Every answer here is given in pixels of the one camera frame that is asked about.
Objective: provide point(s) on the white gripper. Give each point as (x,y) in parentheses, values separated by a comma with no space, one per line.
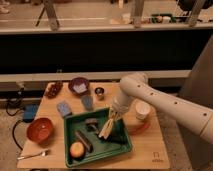
(117,112)

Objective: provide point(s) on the pale yellow banana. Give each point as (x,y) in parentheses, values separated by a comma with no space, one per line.
(107,128)

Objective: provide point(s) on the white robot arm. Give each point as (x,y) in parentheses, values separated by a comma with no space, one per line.
(198,119)

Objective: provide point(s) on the green plastic tray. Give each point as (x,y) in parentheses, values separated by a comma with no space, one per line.
(116,144)

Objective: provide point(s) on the white paper cup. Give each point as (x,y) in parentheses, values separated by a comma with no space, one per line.
(142,110)

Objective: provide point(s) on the orange carrot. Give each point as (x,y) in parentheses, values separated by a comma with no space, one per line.
(140,129)

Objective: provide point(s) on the small gray-blue card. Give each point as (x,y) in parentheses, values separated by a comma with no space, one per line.
(87,102)

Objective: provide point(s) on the dark brown bar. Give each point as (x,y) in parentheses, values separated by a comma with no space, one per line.
(84,140)

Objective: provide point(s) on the purple bowl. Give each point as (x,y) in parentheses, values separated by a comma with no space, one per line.
(79,86)

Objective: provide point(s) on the blue sponge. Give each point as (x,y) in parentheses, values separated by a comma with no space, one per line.
(64,109)

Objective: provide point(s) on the red-yellow apple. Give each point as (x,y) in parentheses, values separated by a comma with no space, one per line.
(77,149)

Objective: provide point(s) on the bunch of red grapes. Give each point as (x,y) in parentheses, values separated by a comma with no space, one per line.
(54,90)

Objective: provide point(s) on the orange-red bowl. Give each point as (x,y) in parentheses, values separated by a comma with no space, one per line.
(40,130)

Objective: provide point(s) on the metal fork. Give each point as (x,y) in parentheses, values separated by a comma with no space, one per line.
(43,153)

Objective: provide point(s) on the blue box on floor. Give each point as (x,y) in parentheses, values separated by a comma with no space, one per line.
(30,113)

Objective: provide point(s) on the green crate in background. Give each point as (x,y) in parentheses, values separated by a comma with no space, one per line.
(163,18)

